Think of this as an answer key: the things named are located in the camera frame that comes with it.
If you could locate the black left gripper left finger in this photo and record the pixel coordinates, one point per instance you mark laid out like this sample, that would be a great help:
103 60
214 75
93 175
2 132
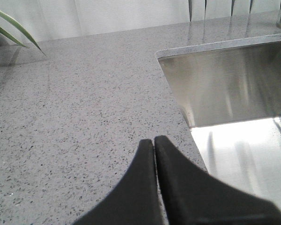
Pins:
134 200

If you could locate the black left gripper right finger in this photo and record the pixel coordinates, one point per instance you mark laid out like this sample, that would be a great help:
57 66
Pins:
193 197

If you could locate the stainless steel sink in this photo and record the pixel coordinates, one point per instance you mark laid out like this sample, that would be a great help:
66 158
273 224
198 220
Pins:
230 96

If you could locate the white curtain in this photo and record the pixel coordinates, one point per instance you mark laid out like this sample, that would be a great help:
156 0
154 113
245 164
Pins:
57 19

